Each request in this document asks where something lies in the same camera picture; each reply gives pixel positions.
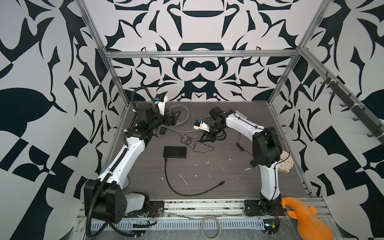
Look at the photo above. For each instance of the black wall hook rail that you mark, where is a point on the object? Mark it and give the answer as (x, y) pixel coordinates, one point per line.
(351, 102)

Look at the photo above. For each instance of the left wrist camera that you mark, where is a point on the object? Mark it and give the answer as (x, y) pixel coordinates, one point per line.
(160, 101)

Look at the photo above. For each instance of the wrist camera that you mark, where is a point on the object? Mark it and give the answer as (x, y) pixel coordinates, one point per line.
(160, 101)
(201, 125)

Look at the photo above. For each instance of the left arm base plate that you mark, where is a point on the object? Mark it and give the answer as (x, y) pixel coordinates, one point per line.
(150, 210)

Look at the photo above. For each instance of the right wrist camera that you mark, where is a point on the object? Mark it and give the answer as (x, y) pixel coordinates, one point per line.
(201, 125)

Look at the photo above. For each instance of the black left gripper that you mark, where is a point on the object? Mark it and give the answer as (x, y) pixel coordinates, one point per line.
(173, 119)

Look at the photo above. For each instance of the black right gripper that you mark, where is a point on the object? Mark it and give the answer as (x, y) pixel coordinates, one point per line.
(208, 137)

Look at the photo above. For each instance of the beige round alarm clock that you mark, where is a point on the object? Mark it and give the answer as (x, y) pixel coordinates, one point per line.
(286, 163)

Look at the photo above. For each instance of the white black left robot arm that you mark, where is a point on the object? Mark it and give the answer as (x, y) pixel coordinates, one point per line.
(104, 197)

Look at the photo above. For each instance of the black ribbed switch box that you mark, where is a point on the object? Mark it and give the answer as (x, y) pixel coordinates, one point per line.
(175, 152)

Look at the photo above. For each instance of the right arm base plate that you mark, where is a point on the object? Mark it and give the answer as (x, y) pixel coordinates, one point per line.
(263, 207)

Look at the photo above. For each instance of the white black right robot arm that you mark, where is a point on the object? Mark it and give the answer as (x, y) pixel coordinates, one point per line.
(266, 145)

